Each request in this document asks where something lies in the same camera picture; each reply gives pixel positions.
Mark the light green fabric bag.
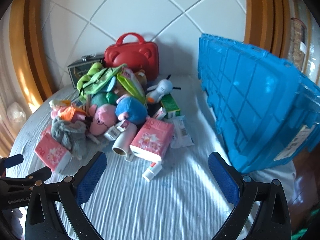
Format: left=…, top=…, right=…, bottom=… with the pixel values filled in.
left=79, top=64, right=128, bottom=105

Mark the small white and red box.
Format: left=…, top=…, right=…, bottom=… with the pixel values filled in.
left=152, top=107, right=167, bottom=120

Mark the cream plush with yellow dress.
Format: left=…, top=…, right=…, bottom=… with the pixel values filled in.
left=49, top=99, right=72, bottom=108

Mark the pink pig plush with glasses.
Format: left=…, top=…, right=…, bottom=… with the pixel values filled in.
left=89, top=104, right=118, bottom=143

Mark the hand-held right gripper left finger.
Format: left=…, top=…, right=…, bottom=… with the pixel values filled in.
left=24, top=151, right=108, bottom=240

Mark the green cardboard box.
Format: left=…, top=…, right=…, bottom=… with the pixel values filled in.
left=160, top=93, right=181, bottom=119

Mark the dark gift box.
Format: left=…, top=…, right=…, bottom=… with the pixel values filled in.
left=67, top=54, right=105, bottom=89

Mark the blue plastic crate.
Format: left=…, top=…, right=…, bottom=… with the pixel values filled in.
left=197, top=33, right=320, bottom=174

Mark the brown plush toy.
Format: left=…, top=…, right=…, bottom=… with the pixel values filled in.
left=135, top=70, right=148, bottom=88

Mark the green plush toy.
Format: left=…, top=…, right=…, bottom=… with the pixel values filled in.
left=76, top=62, right=104, bottom=93

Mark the white face mask packet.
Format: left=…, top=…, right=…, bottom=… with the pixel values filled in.
left=170, top=117, right=195, bottom=148

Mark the wood framed padded headboard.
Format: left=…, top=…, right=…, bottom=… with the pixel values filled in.
left=9, top=0, right=308, bottom=103

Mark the pink tissue pack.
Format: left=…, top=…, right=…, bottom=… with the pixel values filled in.
left=34, top=125, right=73, bottom=174
left=129, top=118, right=175, bottom=164

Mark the green and pink wipes pack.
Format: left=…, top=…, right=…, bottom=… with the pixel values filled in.
left=117, top=67, right=147, bottom=104

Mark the pig plush in blue shirt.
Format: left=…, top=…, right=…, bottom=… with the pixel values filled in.
left=115, top=96, right=148, bottom=125

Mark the beige curtain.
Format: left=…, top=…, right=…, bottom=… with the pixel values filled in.
left=0, top=17, right=33, bottom=155

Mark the white lint roller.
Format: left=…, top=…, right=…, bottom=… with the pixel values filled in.
left=112, top=124, right=138, bottom=162

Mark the white box with barcode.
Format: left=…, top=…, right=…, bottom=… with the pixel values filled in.
left=104, top=120, right=130, bottom=140

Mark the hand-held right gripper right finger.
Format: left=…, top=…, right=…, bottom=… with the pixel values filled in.
left=208, top=151, right=292, bottom=240

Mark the red bear-shaped carry case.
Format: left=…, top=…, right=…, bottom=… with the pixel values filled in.
left=104, top=32, right=159, bottom=80

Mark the white tube with red print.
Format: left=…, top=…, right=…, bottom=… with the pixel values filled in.
left=142, top=161, right=163, bottom=181

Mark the white plastic bag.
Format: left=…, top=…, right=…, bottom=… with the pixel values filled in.
left=6, top=102, right=27, bottom=123

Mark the pink pig plush orange dress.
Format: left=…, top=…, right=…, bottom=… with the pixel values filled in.
left=51, top=105, right=88, bottom=123

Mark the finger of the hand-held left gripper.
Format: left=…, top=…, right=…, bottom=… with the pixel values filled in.
left=0, top=166, right=52, bottom=188
left=0, top=154, right=24, bottom=179

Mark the grey plush toy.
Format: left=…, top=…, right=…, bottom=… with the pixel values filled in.
left=51, top=116, right=88, bottom=160

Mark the white plush with orange nose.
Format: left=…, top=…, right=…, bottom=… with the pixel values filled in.
left=146, top=74, right=181, bottom=103

